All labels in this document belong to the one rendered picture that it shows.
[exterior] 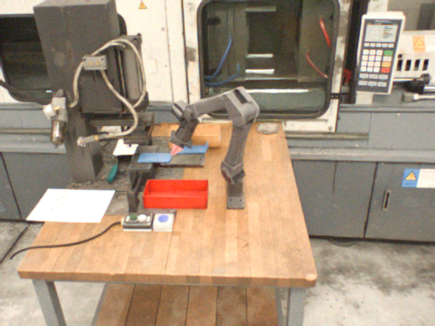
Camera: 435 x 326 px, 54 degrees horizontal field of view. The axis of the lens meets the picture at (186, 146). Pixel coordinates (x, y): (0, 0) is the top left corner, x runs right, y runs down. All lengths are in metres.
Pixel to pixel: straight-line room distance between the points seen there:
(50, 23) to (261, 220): 1.05
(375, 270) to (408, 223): 0.34
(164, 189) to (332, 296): 1.26
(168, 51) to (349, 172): 1.22
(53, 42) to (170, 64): 0.82
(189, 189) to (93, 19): 0.75
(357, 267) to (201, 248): 1.49
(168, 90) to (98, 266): 1.21
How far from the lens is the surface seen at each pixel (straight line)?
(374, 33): 2.15
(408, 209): 2.81
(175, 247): 1.51
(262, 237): 1.54
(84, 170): 1.91
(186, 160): 1.94
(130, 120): 1.76
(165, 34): 2.29
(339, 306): 2.59
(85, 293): 2.70
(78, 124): 1.80
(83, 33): 1.65
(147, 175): 1.80
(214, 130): 2.15
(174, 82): 2.36
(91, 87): 1.71
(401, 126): 2.50
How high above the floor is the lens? 1.91
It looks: 29 degrees down
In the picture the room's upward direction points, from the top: 4 degrees counter-clockwise
